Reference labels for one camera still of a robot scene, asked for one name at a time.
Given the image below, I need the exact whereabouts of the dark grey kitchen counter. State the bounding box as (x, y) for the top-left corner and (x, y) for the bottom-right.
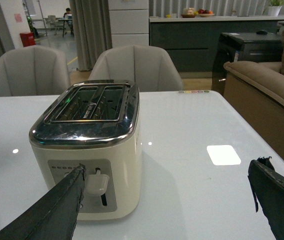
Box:
(149, 15), (284, 73)

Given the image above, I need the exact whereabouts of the red bin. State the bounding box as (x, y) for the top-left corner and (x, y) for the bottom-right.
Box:
(19, 32), (36, 47)

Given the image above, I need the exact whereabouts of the beige sofa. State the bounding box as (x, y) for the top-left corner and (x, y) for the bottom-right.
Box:
(223, 30), (284, 160)

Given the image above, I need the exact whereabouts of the grey curtain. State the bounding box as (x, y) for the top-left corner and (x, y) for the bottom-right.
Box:
(69, 0), (112, 71)

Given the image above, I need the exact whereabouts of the black computer mouse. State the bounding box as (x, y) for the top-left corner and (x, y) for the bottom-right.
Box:
(256, 30), (268, 35)

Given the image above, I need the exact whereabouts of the potted plant white pot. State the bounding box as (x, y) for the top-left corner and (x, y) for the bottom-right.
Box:
(266, 0), (284, 17)

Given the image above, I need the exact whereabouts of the wooden bowl on counter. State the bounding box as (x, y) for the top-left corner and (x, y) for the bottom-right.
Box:
(181, 7), (197, 18)

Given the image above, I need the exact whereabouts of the background work table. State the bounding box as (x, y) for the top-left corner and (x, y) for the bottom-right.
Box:
(54, 18), (73, 37)

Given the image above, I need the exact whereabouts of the seated person in background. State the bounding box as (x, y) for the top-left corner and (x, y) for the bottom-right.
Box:
(63, 7), (74, 36)

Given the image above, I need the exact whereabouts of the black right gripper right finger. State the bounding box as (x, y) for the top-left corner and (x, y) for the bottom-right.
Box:
(247, 156), (284, 240)

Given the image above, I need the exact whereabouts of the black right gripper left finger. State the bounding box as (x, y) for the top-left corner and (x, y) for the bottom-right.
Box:
(0, 164), (86, 240)

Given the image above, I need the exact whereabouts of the beige armchair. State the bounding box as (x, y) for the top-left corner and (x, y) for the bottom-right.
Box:
(88, 45), (184, 92)
(0, 45), (71, 97)

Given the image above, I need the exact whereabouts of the right beige armchair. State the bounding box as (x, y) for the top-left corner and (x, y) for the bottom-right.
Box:
(88, 45), (184, 92)

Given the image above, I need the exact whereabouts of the cream and chrome toaster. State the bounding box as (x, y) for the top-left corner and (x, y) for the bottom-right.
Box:
(29, 79), (142, 221)

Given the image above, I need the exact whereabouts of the white drawer cabinet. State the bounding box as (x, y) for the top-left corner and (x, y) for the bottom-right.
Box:
(108, 0), (149, 48)

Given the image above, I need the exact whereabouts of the fruit plate on counter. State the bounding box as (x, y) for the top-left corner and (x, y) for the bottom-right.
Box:
(197, 9), (215, 18)

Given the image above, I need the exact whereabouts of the black appliance cabinet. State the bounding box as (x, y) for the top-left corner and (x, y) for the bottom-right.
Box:
(211, 32), (283, 94)

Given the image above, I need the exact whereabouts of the left beige armchair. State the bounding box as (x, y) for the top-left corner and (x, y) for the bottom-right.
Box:
(0, 45), (71, 97)

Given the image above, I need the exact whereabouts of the pink paper on wall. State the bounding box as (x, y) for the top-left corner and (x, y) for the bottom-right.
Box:
(14, 13), (23, 23)

